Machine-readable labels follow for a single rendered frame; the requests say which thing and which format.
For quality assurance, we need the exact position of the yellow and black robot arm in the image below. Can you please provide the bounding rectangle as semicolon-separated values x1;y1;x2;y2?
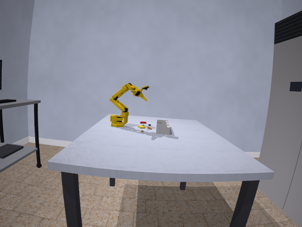
110;83;137;127

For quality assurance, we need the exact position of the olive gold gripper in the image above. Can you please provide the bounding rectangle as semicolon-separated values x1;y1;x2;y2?
131;86;149;101

